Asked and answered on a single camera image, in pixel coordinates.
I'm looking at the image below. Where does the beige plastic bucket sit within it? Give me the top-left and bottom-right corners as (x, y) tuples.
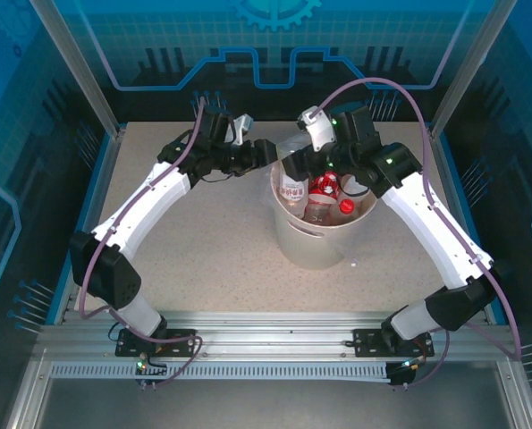
(264, 131), (381, 269)

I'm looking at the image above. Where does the beige plastic bin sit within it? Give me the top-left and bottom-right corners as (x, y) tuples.
(268, 154), (379, 271)

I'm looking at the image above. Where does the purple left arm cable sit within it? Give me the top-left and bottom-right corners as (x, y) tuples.
(80, 97), (203, 386)

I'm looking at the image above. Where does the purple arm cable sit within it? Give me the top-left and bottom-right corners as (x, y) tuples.
(80, 97), (203, 386)
(312, 76), (522, 390)

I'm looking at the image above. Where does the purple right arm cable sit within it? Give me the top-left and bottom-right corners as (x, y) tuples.
(312, 76), (522, 390)

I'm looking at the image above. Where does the aluminium frame post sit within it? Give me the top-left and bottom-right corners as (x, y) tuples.
(425, 0), (519, 139)
(28, 0), (126, 139)

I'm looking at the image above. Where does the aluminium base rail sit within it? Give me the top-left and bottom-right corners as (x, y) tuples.
(37, 310), (517, 361)

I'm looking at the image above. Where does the white slotted cable duct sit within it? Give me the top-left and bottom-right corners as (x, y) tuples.
(50, 359), (394, 381)

